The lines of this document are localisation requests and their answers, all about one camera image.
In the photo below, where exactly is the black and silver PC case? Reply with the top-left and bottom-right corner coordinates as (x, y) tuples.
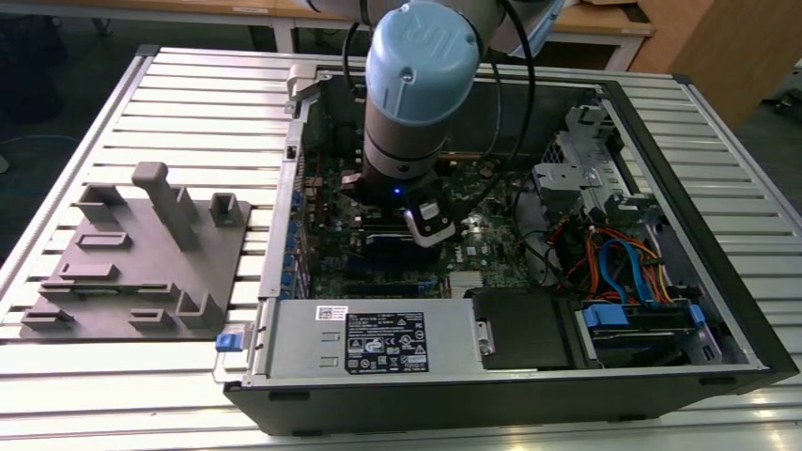
(213, 65), (797, 438)

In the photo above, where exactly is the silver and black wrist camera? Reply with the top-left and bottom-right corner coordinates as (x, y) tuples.
(403, 199), (458, 249)

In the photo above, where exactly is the black plastic shroud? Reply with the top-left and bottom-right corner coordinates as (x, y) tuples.
(466, 287), (594, 372)

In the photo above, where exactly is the green motherboard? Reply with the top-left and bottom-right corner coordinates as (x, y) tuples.
(299, 154), (546, 300)

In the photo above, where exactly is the silver metal disk cage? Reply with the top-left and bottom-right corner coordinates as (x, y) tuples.
(530, 105), (669, 236)

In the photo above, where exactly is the graphics card with black fan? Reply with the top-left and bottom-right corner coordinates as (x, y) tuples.
(361, 233), (444, 265)

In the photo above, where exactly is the hard disk in blue carrier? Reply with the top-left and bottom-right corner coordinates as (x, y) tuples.
(580, 300), (708, 370)

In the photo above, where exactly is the wooden desk white frame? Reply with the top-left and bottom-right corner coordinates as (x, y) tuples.
(0, 0), (657, 71)

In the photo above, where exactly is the silver power supply unit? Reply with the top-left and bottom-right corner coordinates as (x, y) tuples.
(247, 298), (497, 380)

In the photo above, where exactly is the orange power wire bundle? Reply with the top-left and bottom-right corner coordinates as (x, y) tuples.
(582, 227), (682, 304)

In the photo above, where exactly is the blue data wire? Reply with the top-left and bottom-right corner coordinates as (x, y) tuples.
(594, 238), (653, 309)

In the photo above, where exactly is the grey plastic parts rack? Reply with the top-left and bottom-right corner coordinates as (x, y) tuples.
(18, 162), (257, 342)

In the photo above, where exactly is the wooden cabinet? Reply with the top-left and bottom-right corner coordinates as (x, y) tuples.
(632, 0), (802, 131)

